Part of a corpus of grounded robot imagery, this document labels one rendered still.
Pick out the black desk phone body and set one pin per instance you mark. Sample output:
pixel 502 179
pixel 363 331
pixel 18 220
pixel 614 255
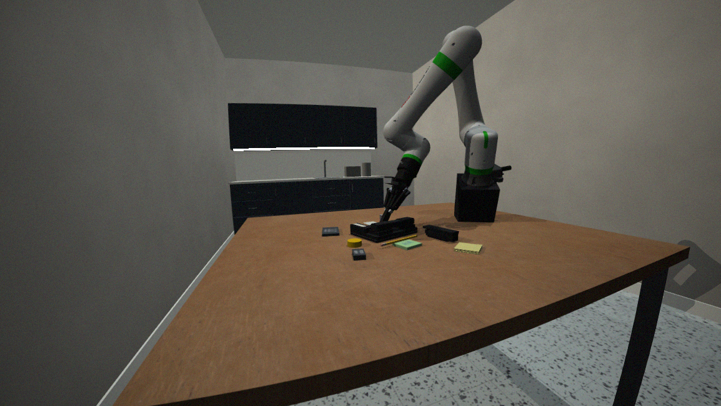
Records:
pixel 364 231

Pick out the pale yellow sticky note pad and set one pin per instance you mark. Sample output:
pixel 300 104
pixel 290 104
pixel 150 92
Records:
pixel 468 248

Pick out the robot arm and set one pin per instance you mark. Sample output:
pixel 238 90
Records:
pixel 453 64

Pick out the grey pocket calculator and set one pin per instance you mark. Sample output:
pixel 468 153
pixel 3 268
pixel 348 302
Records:
pixel 330 231

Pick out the black telephone handset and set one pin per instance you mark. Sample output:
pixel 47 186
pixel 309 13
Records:
pixel 387 225

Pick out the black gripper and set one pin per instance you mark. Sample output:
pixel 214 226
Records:
pixel 397 193

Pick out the light green sticky note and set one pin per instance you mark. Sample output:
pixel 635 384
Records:
pixel 407 244

